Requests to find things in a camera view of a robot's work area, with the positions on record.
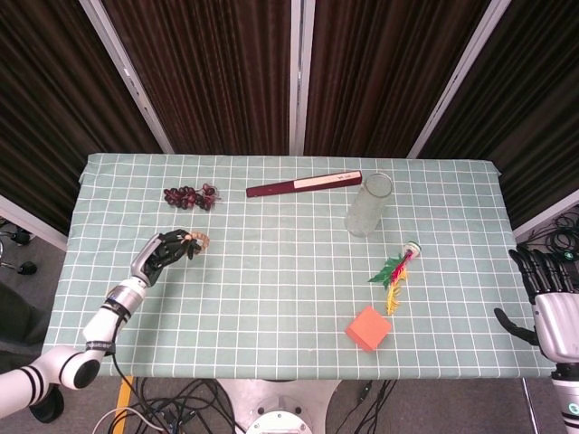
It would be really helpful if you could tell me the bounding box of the white partition frame rail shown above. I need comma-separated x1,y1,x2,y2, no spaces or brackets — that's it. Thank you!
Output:
0,193,70,252
512,188,579,241

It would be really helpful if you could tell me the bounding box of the green white checked tablecloth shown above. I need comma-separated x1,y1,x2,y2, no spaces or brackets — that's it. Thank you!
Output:
41,152,555,380

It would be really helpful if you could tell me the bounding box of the orange cube box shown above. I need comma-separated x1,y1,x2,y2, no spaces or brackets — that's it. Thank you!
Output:
345,306,393,353

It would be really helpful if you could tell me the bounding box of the black floor cable bundle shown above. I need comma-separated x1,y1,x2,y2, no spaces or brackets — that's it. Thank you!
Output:
134,377,239,434
333,378,402,434

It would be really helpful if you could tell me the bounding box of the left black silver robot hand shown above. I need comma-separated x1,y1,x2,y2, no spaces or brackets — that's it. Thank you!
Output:
129,229,203,288

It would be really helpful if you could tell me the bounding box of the textured clear glass vase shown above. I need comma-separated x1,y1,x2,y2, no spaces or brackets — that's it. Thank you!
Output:
344,172,394,239

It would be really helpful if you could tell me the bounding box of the black coiled cable bundle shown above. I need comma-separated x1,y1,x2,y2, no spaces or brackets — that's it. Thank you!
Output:
519,211,579,261

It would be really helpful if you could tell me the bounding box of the wooden bead bracelet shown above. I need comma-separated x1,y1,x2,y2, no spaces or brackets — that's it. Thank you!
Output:
180,231,211,252

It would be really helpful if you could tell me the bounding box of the white partition frame post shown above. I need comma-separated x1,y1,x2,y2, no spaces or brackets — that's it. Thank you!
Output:
405,0,513,159
79,0,176,155
288,0,317,157

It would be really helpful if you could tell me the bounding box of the colourful feather shuttlecock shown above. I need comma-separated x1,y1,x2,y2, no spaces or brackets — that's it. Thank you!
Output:
366,241,422,316

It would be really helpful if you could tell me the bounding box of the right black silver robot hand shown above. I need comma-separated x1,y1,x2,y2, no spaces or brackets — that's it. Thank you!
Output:
493,248,579,363

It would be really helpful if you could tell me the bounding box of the dark red grape bunch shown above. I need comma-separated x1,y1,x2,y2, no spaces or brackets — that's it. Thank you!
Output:
163,183,223,212

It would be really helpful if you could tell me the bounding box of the dark red folded fan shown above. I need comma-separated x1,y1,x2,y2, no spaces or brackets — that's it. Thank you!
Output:
245,169,364,199

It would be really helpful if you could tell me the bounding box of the black office chair base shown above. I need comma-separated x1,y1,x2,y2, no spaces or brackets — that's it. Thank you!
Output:
0,216,38,277

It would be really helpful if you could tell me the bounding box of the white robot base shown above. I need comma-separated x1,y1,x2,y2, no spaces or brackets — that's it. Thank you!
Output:
215,378,341,434

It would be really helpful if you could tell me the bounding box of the white floor cable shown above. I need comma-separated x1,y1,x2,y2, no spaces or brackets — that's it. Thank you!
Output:
92,406,165,434

